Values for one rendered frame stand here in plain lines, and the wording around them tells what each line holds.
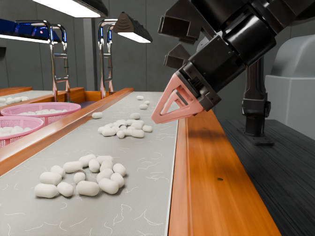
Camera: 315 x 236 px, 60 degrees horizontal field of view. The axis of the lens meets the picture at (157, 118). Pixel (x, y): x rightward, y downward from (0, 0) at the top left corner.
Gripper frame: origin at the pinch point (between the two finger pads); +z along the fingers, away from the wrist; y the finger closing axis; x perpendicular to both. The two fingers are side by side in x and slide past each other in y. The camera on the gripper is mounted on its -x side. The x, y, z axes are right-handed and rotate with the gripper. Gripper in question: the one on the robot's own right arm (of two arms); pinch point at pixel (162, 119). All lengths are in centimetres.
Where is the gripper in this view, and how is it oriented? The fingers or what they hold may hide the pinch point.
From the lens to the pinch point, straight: 63.6
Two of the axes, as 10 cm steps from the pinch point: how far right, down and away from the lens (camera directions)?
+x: 6.4, 7.6, 0.9
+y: -1.1, 2.0, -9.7
